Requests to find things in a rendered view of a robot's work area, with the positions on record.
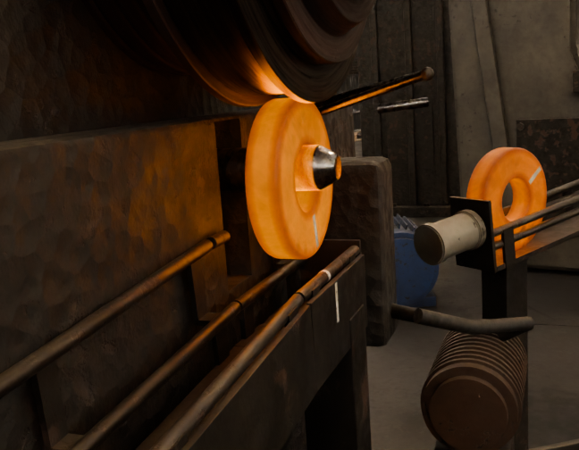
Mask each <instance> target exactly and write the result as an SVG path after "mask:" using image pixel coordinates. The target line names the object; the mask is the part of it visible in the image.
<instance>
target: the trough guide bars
mask: <svg viewBox="0 0 579 450"><path fill-rule="evenodd" d="M577 187H579V179H577V180H574V181H572V182H569V183H567V184H565V185H562V186H560V187H555V188H553V189H551V190H549V191H547V199H548V198H550V197H553V196H556V195H558V194H561V193H562V197H560V198H558V199H556V200H553V201H551V202H548V203H546V208H544V209H541V210H539V211H537V212H533V213H531V214H528V215H526V216H524V217H522V218H519V219H517V220H514V221H511V222H509V223H506V224H504V225H501V226H499V227H497V228H495V229H493V231H494V237H496V236H499V235H501V239H500V240H498V241H495V250H498V249H500V248H502V253H503V262H504V263H505V264H506V268H508V267H511V266H513V265H515V264H516V250H515V242H516V241H518V240H521V239H523V238H527V237H529V236H531V235H533V234H535V233H538V232H540V231H542V230H545V229H547V228H550V227H552V226H554V225H557V224H559V223H560V222H563V221H567V220H569V219H571V218H574V217H575V216H577V215H579V207H577V208H575V209H574V204H578V203H579V190H578V191H576V192H574V193H573V191H572V189H573V188H577ZM511 205H512V204H511ZM511 205H509V206H506V207H504V208H502V210H503V213H504V215H506V214H508V212H509V210H510V208H511ZM560 210H563V213H562V214H560V215H558V216H556V217H554V218H551V219H549V220H546V221H543V222H541V223H539V224H536V225H534V226H532V227H530V228H528V229H524V230H521V231H519V232H517V233H515V234H514V229H516V228H519V227H521V226H524V225H525V224H527V223H530V222H532V221H536V220H539V219H540V218H543V217H545V216H547V215H550V214H552V213H555V212H558V211H560Z"/></svg>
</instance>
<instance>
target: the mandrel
mask: <svg viewBox="0 0 579 450"><path fill-rule="evenodd" d="M216 150H217V161H218V171H219V181H220V192H246V185H245V165H246V154H247V148H246V147H237V148H216ZM340 174H341V161H340V157H339V155H338V154H336V153H334V152H333V151H331V150H329V149H327V148H326V147H324V146H320V145H309V146H302V147H301V148H300V150H299V152H298V157H297V161H296V169H295V185H296V191H307V190H323V189H324V188H327V187H328V186H330V185H331V184H332V183H334V182H335V181H337V180H339V178H340Z"/></svg>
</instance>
